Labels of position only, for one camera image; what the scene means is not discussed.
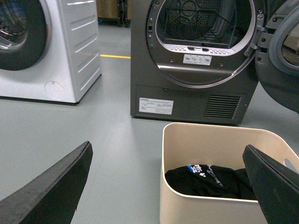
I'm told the yellow floor tape line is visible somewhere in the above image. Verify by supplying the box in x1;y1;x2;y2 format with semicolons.
100;54;131;59

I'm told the grey dryer door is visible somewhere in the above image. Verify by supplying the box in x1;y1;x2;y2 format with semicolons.
255;0;299;112

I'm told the beige plastic laundry hamper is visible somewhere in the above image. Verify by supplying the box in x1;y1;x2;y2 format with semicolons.
159;123;299;224

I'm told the white washing machine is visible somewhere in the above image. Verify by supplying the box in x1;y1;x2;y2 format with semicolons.
0;0;101;104

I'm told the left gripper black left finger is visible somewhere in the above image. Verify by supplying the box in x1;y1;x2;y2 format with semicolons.
0;141;93;224

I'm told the grey tumble dryer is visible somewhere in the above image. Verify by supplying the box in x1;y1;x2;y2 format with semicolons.
130;0;267;125

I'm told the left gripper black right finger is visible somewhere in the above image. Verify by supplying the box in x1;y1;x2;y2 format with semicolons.
242;145;299;224

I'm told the black printed t-shirt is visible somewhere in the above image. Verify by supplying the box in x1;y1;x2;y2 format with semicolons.
164;164;256;200

